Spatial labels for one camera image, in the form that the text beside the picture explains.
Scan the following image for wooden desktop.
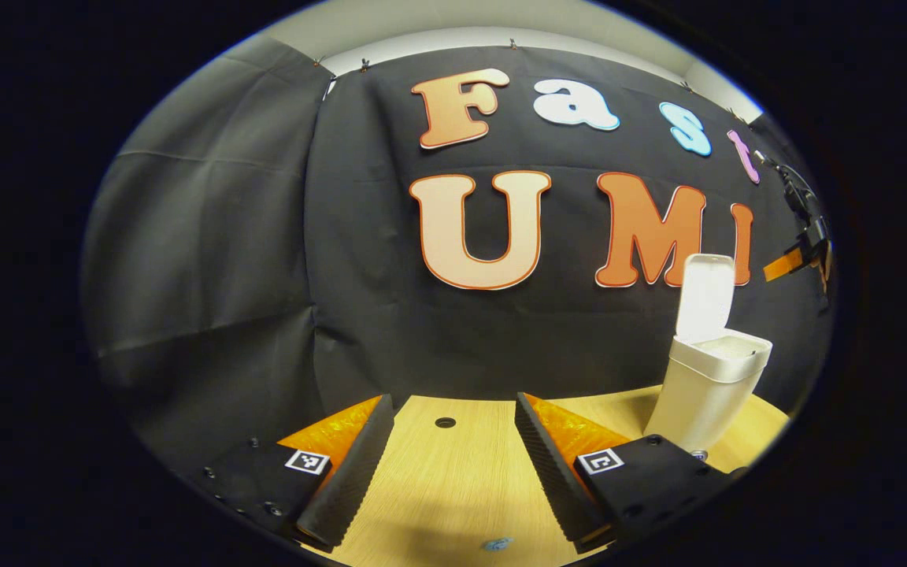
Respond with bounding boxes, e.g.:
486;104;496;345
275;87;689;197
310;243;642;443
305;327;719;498
296;384;791;567

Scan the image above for black backdrop cloth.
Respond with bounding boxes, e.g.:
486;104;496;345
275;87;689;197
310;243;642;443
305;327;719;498
82;35;836;481

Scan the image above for white desktop garbage bin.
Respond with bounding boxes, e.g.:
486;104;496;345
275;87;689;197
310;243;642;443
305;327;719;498
642;254;774;458

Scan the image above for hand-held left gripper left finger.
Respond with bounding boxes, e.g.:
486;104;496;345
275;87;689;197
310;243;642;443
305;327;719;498
178;393;396;554

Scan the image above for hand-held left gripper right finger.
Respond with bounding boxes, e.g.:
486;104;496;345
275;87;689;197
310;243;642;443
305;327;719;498
513;391;750;555

